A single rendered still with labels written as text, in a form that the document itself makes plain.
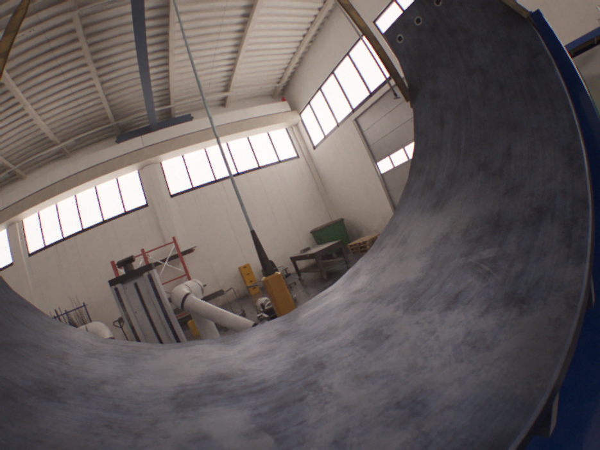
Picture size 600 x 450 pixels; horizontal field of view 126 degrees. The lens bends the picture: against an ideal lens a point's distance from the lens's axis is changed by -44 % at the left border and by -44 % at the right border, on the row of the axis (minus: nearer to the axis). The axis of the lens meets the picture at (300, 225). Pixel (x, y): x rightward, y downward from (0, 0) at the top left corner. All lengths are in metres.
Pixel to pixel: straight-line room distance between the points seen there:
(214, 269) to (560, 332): 10.73
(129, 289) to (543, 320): 1.91
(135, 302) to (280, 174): 10.72
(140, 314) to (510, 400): 1.86
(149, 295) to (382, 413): 1.69
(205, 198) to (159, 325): 9.56
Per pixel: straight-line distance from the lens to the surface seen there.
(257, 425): 0.34
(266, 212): 11.44
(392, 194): 9.54
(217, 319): 1.49
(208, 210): 11.07
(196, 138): 11.36
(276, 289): 1.12
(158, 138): 11.44
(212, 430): 0.35
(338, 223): 11.21
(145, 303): 1.87
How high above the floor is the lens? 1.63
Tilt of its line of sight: 1 degrees up
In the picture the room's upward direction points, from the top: 22 degrees counter-clockwise
